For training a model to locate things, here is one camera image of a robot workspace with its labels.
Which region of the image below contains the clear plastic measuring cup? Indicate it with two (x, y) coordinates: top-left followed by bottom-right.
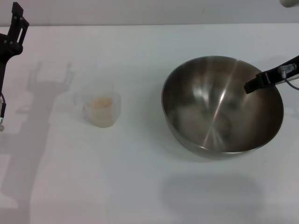
(74, 82), (122, 128)

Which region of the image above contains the stainless steel mixing bowl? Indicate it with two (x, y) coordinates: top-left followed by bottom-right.
(160, 55), (285, 161)

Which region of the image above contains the uncooked white rice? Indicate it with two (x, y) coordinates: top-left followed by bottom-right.
(93, 97), (114, 109)

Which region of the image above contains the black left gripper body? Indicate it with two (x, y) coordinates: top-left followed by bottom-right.
(0, 32), (14, 94)

